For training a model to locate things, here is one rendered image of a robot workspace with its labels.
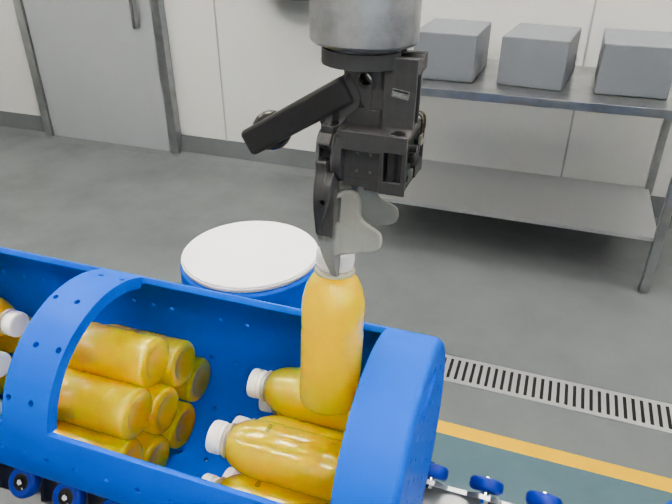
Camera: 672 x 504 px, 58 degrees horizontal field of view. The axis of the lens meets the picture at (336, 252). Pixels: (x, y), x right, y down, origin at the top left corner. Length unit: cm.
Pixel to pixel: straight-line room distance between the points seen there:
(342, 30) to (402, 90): 7
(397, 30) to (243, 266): 79
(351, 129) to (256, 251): 76
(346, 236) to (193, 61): 401
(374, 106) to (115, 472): 49
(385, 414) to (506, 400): 188
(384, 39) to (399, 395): 34
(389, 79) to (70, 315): 48
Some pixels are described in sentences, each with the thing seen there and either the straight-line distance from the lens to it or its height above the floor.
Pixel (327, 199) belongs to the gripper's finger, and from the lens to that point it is 53.
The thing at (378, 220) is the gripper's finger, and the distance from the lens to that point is 61.
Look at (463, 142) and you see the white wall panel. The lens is 398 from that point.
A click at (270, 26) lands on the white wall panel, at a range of 419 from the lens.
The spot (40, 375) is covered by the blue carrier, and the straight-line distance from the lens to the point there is 79.
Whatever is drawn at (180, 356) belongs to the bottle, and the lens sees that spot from 88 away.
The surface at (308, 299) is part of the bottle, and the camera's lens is 62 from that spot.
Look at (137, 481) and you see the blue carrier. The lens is 75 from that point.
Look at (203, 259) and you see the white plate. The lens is 124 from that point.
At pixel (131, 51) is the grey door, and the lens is 475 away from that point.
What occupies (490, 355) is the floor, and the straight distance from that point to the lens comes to 268.
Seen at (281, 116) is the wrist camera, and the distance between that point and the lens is 55.
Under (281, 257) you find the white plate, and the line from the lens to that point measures 123.
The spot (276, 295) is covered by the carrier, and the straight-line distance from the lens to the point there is 115.
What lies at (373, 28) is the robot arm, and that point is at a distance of 49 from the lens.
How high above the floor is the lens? 165
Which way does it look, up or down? 30 degrees down
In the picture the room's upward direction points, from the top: straight up
